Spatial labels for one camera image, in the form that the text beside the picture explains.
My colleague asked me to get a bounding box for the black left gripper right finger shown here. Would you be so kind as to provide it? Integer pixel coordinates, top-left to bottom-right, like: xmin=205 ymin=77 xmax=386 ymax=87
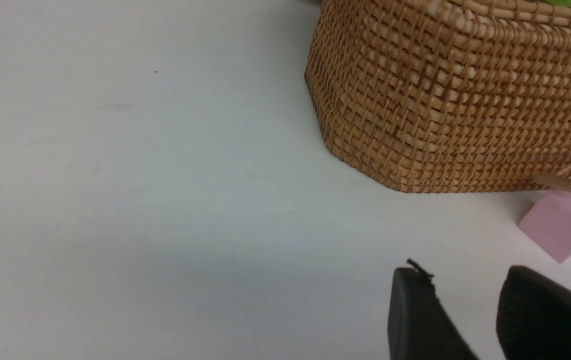
xmin=496 ymin=265 xmax=571 ymax=360

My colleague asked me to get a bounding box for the woven rattan basket green lining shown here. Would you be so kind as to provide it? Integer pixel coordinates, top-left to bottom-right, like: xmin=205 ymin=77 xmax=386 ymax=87
xmin=304 ymin=0 xmax=571 ymax=193

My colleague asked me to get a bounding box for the pink foam cube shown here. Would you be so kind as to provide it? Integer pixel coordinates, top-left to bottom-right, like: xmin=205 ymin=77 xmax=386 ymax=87
xmin=517 ymin=189 xmax=571 ymax=264

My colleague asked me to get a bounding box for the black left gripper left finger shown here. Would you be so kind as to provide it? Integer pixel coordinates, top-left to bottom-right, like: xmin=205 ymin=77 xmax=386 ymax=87
xmin=387 ymin=259 xmax=478 ymax=360

